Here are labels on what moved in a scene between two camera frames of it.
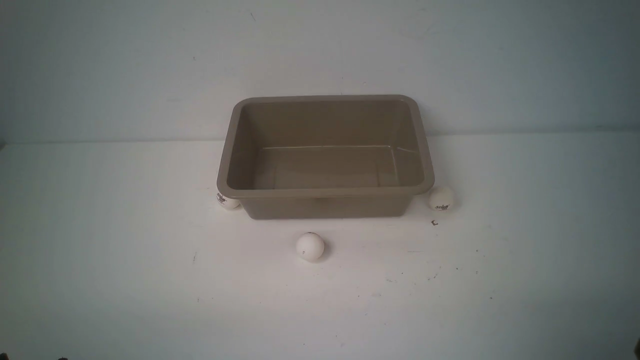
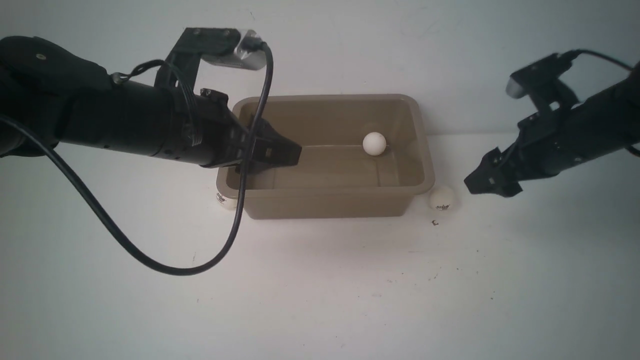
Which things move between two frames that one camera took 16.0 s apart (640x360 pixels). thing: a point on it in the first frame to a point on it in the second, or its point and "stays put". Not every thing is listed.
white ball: x=440 y=199 stays put
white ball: x=310 y=247 to x=374 y=143
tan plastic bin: x=300 y=157 stays put
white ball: x=227 y=203 stays put
